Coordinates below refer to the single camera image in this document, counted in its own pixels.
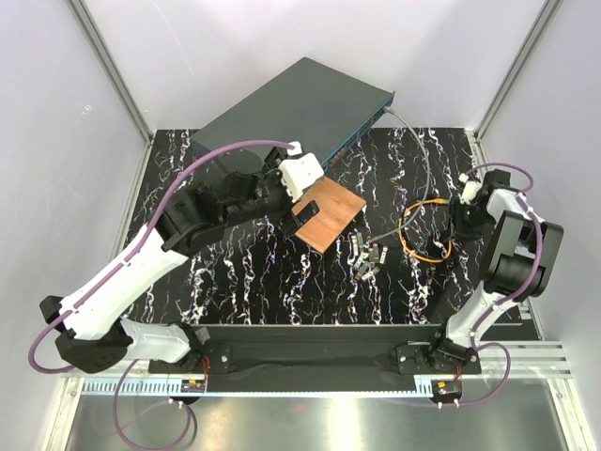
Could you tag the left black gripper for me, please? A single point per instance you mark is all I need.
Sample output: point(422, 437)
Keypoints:
point(286, 218)

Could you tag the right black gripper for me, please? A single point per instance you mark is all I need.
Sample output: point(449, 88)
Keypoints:
point(457, 227)

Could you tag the teal network switch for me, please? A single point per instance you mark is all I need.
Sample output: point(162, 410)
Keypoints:
point(323, 109)

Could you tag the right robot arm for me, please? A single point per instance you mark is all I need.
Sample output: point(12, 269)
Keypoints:
point(517, 263)

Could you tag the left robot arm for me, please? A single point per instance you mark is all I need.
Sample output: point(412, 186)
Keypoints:
point(94, 336)

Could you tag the wooden base board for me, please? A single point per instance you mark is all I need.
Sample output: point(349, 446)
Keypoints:
point(338, 206)

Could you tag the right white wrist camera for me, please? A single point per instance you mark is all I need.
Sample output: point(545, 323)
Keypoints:
point(471, 188)

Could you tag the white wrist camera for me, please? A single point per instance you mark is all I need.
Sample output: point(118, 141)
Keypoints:
point(299, 170)
point(471, 188)

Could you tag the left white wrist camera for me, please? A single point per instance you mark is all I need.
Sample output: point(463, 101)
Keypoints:
point(299, 170)

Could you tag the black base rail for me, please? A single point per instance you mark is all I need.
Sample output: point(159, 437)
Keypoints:
point(321, 358)

